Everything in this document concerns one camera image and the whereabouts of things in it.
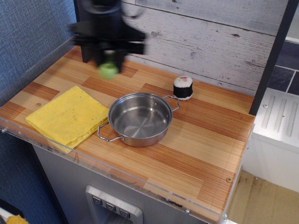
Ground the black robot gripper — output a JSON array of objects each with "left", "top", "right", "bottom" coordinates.
[{"left": 70, "top": 0, "right": 146, "bottom": 73}]

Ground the plush sushi roll toy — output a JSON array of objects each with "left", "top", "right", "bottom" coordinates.
[{"left": 173, "top": 76, "right": 193, "bottom": 100}]

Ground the yellow object bottom corner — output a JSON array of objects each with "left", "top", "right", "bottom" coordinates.
[{"left": 6, "top": 215, "right": 29, "bottom": 224}]

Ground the stainless steel pot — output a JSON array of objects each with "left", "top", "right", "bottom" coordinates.
[{"left": 97, "top": 92, "right": 180, "bottom": 147}]

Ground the green handled grey toy spatula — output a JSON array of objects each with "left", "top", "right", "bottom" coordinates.
[{"left": 98, "top": 50, "right": 119, "bottom": 79}]

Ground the clear acrylic edge guard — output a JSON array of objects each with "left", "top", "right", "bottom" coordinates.
[{"left": 0, "top": 118, "right": 228, "bottom": 224}]

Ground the dark frame post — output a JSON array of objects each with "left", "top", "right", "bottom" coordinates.
[{"left": 249, "top": 0, "right": 299, "bottom": 116}]

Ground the yellow folded washcloth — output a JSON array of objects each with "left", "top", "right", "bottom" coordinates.
[{"left": 26, "top": 86, "right": 109, "bottom": 154}]

